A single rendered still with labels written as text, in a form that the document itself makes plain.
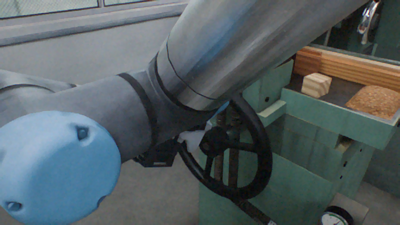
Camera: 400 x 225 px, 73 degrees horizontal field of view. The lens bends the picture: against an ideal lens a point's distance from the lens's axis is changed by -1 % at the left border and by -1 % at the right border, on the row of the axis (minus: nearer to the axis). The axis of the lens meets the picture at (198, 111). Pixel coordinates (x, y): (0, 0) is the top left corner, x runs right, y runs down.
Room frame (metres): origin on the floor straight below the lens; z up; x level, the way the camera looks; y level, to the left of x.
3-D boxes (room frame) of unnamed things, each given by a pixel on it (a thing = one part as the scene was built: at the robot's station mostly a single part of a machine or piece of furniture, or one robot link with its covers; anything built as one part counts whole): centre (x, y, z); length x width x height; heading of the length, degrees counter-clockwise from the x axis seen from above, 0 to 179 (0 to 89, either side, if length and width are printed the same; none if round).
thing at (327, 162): (0.82, -0.36, 0.76); 0.57 x 0.45 x 0.09; 135
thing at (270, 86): (0.60, -0.13, 0.92); 0.15 x 0.13 x 0.09; 45
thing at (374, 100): (0.50, -0.38, 0.91); 0.12 x 0.09 x 0.03; 135
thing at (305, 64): (0.69, -0.23, 0.93); 0.17 x 0.02 x 0.05; 45
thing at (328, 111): (0.66, -0.18, 0.87); 0.61 x 0.30 x 0.06; 45
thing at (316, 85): (0.55, -0.26, 0.92); 0.04 x 0.04 x 0.04; 36
